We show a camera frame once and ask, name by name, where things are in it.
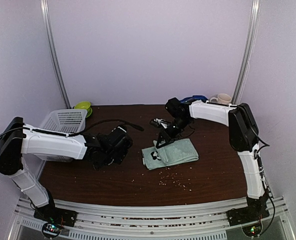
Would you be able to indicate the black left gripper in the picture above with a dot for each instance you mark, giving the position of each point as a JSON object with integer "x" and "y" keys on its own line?
{"x": 121, "y": 157}

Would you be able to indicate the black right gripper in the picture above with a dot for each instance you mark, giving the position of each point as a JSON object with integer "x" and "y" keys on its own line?
{"x": 169, "y": 139}

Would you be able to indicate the mint green towel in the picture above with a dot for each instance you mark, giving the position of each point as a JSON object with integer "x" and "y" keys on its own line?
{"x": 179, "y": 152}

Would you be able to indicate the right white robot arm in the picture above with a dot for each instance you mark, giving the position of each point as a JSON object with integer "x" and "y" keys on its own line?
{"x": 243, "y": 138}

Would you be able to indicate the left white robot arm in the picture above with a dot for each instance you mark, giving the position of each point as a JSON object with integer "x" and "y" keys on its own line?
{"x": 19, "y": 139}

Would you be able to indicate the white plastic perforated basket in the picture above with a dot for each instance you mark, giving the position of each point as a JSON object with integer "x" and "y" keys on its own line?
{"x": 65, "y": 121}

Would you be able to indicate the blue crumpled cloth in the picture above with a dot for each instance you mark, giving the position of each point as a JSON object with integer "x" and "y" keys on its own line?
{"x": 194, "y": 98}

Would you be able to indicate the lime green bowl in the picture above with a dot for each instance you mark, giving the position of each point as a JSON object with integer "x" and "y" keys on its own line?
{"x": 85, "y": 105}

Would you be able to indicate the white printed mug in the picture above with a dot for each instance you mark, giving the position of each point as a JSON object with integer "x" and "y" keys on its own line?
{"x": 221, "y": 98}

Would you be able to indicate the left circuit board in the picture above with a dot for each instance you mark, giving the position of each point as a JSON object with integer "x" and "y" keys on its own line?
{"x": 50, "y": 230}

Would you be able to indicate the circuit board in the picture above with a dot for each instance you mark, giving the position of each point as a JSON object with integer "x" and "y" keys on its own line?
{"x": 252, "y": 230}
{"x": 50, "y": 230}

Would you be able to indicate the right circuit board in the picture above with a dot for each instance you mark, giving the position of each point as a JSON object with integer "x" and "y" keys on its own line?
{"x": 252, "y": 230}

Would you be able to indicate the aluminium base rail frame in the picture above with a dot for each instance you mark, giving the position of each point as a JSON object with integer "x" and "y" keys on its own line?
{"x": 205, "y": 221}

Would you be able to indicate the left aluminium corner post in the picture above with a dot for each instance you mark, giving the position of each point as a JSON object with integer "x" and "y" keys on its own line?
{"x": 53, "y": 53}

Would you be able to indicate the aluminium corner post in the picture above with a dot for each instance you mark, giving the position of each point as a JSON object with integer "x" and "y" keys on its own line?
{"x": 249, "y": 47}
{"x": 53, "y": 53}

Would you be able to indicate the right aluminium corner post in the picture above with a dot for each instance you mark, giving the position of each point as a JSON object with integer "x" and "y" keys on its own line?
{"x": 249, "y": 47}

